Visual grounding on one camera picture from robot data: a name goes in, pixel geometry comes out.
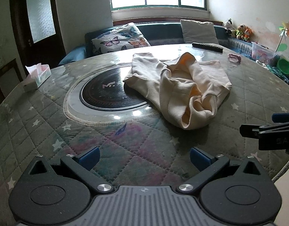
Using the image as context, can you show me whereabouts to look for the tissue box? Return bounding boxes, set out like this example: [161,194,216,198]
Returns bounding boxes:
[22,63,51,92]

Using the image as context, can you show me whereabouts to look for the colourful paper pinwheel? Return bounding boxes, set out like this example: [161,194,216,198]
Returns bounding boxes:
[275,22,289,52]

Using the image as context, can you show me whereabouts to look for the round black induction cooktop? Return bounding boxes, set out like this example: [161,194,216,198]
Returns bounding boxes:
[80,66,147,111]

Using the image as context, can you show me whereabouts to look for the orange yellow plush toys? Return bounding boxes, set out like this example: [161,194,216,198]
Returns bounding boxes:
[235,24,252,42]

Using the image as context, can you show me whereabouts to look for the pink hair scrunchie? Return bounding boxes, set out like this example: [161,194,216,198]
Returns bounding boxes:
[228,53,242,63]

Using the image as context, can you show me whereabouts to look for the clear plastic storage box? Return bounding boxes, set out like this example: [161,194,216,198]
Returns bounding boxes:
[251,42,277,65]

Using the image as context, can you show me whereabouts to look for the butterfly print pillow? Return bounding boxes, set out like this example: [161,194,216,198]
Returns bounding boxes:
[91,22,151,55]

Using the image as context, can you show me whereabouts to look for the cream beige garment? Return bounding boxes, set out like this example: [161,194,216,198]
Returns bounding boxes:
[123,52,232,130]

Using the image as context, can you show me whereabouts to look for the black white plush toy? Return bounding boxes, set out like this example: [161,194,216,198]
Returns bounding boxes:
[224,19,236,38]

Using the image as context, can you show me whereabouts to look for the dark door frosted glass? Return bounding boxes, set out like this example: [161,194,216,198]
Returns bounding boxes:
[9,0,66,68]

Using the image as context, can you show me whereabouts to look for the black remote control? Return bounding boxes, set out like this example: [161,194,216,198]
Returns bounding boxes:
[192,42,223,53]

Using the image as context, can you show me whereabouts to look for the grey plain pillow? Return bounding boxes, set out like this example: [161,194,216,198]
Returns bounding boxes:
[180,19,219,44]

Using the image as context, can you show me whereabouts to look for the green plastic bowl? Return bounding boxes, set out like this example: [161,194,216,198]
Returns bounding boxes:
[277,58,289,76]

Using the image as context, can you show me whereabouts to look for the dark teal sofa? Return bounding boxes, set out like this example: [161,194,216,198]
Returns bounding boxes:
[59,22,252,66]

